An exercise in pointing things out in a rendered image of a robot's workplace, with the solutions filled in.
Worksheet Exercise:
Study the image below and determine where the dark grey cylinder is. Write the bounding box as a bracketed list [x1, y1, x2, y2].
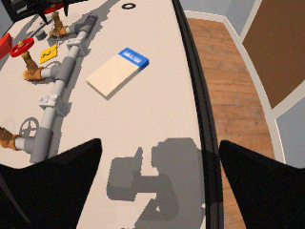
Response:
[35, 30, 47, 41]

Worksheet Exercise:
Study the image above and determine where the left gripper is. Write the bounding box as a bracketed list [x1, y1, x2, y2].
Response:
[11, 0, 70, 25]

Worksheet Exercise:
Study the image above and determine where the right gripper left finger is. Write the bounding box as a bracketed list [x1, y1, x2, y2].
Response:
[0, 138, 102, 229]

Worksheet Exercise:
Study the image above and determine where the yellow number 2 tag on metal chain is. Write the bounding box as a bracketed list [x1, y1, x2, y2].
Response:
[40, 14, 60, 64]

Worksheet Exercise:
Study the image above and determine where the grey pipe manifold with three red valves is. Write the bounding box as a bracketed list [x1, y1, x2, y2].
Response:
[0, 3, 98, 165]

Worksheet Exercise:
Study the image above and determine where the red flat slab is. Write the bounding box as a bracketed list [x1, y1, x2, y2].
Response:
[0, 33, 12, 60]

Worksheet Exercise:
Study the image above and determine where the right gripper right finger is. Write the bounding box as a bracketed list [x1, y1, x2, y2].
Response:
[218, 140, 305, 229]

